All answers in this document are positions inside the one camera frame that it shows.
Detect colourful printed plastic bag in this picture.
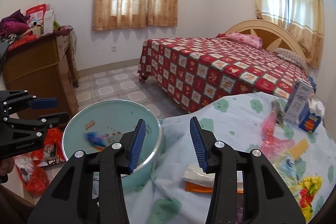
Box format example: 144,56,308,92
273,151,299,188

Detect pink plastic bag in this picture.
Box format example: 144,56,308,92
260,111,294,161

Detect yellow sponge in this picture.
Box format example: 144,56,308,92
288,139,309,161

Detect white orange packet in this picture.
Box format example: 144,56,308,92
180,164,244,193

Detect teal trash bin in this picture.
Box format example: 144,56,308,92
62,100,163,191

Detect red bag on floor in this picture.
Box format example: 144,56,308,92
14,127,65,196

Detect brown wooden cabinet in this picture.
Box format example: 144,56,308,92
2,29,79,119

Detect magenta clothes pile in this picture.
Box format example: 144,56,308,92
0,9,30,38

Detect cloud pattern tablecloth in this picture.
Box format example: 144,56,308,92
125,92,335,223

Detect dark snack wrapper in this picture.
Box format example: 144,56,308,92
271,100,284,128

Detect blue look carton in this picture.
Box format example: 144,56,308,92
298,100,325,134

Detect red white box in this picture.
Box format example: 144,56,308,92
26,3,55,34

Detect grey milk carton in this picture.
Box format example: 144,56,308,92
284,79,313,124

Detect bed with red quilt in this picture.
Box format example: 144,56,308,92
138,38,307,113

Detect striped pillow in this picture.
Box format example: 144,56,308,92
274,48,306,70

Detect pink pillow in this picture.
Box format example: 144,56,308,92
226,32,263,50

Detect cream wooden headboard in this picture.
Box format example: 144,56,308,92
226,19,306,61

